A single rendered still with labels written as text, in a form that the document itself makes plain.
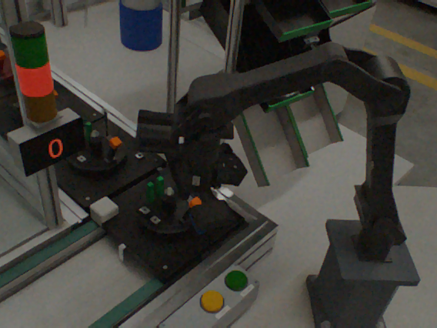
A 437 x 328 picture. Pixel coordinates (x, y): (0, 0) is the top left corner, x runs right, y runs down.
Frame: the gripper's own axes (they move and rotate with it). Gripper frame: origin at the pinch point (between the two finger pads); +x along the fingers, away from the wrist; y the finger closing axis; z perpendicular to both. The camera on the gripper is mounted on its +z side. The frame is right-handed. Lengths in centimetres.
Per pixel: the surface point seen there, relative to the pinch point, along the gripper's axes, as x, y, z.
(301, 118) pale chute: 10.3, 28.6, 39.7
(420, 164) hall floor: 118, 91, 180
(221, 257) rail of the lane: 19.0, -0.2, 7.7
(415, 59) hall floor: 123, 195, 258
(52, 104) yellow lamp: -13.3, 15.8, -20.3
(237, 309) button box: 20.7, -11.4, 6.7
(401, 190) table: 29, 13, 68
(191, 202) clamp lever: 7.7, 6.8, 2.5
